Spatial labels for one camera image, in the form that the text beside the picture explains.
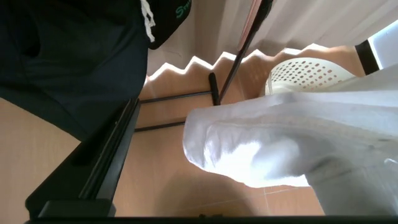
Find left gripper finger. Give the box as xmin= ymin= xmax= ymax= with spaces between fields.
xmin=25 ymin=98 xmax=141 ymax=219

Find black shorts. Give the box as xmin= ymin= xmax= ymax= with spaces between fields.
xmin=0 ymin=0 xmax=193 ymax=142

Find white garment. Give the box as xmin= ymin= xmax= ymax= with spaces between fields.
xmin=182 ymin=63 xmax=398 ymax=217

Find black clothes rack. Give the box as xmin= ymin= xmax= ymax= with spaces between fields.
xmin=134 ymin=0 xmax=275 ymax=133

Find white laundry basket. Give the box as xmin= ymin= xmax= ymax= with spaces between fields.
xmin=264 ymin=57 xmax=357 ymax=96

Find beige curtain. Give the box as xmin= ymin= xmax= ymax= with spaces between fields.
xmin=145 ymin=0 xmax=398 ymax=77

